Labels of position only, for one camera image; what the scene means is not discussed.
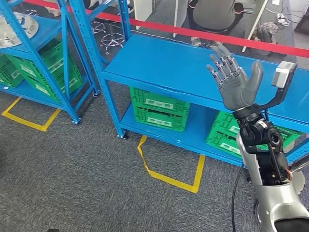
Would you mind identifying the chrome stanchion post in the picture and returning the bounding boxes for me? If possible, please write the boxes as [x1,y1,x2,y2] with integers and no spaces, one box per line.
[288,153,309,195]

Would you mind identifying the blue metal shelf rack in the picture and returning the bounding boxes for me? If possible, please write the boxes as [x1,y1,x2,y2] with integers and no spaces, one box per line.
[0,0,114,125]
[69,0,309,168]

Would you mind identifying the yellow floor tape outline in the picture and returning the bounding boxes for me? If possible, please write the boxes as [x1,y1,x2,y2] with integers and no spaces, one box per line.
[1,96,61,132]
[137,135,206,194]

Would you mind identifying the grey wheel cover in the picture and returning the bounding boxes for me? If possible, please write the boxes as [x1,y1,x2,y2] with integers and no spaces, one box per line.
[0,12,39,50]

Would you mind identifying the red barrier belt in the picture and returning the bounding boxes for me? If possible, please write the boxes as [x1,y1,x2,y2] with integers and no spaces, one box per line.
[24,0,309,59]

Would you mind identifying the black flat box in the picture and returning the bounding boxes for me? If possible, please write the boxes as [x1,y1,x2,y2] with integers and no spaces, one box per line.
[294,12,309,35]

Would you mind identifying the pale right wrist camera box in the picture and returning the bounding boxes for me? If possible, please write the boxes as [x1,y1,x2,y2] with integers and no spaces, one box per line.
[271,61,298,111]

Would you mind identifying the green plastic crate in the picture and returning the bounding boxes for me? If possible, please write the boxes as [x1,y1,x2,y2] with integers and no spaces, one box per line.
[206,111,302,160]
[7,38,84,104]
[0,53,25,88]
[129,86,191,133]

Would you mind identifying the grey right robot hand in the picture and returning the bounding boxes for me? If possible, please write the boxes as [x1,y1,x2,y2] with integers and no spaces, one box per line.
[206,44,265,112]

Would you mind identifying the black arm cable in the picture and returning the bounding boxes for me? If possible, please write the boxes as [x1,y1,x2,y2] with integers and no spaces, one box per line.
[231,164,245,232]

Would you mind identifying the person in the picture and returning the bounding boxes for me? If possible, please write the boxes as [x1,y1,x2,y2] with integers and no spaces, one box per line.
[187,0,245,48]

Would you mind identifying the white desk panel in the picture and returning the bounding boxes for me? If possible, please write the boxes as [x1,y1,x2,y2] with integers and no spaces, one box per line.
[133,0,153,30]

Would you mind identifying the grey backpack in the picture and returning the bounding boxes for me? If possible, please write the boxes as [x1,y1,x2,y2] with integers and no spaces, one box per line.
[251,21,280,58]

